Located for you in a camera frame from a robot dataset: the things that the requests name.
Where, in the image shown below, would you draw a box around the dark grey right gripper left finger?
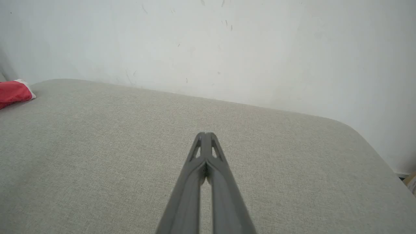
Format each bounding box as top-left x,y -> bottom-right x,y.
155,132 -> 206,234

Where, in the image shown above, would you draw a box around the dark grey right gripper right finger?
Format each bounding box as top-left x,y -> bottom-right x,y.
206,132 -> 257,234

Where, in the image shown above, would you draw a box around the red shorts with white stripe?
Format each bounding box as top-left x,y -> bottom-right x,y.
0,79 -> 36,110

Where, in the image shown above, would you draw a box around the grey fabric sofa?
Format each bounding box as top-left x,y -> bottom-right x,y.
0,79 -> 416,234

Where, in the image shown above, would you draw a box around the tan cardboard box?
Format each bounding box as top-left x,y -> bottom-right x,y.
403,172 -> 416,195

